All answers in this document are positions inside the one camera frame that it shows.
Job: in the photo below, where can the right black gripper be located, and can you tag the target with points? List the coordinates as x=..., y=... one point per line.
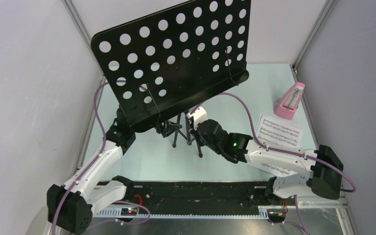
x=196, y=133

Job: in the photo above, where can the black perforated music stand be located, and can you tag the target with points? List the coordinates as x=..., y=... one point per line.
x=164, y=63

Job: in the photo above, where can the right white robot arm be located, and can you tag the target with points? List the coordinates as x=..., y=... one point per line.
x=315, y=171

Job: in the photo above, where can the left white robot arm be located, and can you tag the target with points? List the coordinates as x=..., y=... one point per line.
x=72, y=205

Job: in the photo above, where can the white sheet music page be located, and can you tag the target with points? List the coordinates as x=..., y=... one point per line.
x=279, y=132

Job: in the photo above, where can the pink metronome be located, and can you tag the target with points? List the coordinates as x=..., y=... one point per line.
x=287, y=106

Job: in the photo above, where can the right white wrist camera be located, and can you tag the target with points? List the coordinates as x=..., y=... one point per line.
x=198, y=116

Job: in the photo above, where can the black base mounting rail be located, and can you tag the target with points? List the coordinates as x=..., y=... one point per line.
x=203, y=198

